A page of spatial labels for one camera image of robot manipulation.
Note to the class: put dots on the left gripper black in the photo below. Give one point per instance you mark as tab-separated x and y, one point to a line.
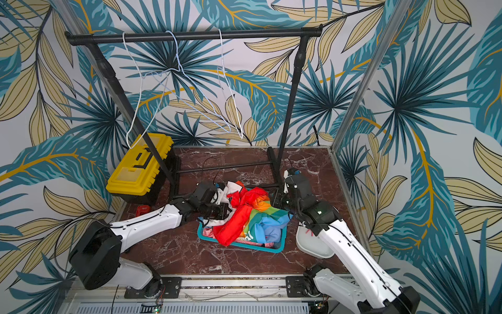
223	207

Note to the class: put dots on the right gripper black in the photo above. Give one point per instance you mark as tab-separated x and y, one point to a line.
286	201

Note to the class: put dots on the rainbow jacket red hood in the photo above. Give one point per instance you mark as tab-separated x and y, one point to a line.
251	219

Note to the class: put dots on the light blue wire hanger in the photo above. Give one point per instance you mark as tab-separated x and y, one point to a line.
181	72

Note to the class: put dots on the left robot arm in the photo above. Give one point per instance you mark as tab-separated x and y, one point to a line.
97	260

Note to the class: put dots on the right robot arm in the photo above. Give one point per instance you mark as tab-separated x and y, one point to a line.
373	290

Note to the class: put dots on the teal plastic basket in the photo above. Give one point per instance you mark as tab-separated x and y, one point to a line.
251	247

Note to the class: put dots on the white plastic tray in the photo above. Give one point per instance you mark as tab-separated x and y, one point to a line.
312	245

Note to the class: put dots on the red pipe wrench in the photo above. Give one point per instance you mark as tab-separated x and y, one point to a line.
142	210

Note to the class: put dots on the yellow black toolbox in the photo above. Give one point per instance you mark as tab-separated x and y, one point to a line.
138	179

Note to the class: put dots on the black clothes rack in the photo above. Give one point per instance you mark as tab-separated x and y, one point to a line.
105	69

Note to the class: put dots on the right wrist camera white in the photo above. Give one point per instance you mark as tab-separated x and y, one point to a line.
288	173

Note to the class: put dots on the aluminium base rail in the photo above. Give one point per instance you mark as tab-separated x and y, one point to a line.
237	293

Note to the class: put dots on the right aluminium frame post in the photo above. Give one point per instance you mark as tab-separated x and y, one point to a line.
390	30

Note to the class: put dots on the aluminium frame post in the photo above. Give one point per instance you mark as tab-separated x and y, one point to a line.
73	23
390	30

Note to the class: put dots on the left aluminium frame post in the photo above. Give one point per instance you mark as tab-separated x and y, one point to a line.
73	23

